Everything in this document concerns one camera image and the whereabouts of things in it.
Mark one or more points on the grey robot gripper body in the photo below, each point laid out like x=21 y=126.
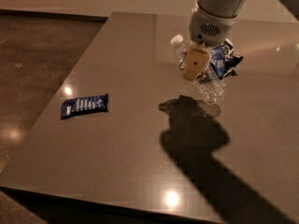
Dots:
x=209 y=28

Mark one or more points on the blue snack bar wrapper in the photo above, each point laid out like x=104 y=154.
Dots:
x=84 y=105

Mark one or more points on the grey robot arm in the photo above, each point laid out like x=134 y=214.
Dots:
x=209 y=3

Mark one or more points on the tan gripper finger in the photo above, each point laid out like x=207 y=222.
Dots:
x=195 y=61

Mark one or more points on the crumpled blue chip bag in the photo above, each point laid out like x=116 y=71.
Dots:
x=223 y=60

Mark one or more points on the clear plastic water bottle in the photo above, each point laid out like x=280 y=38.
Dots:
x=207 y=84

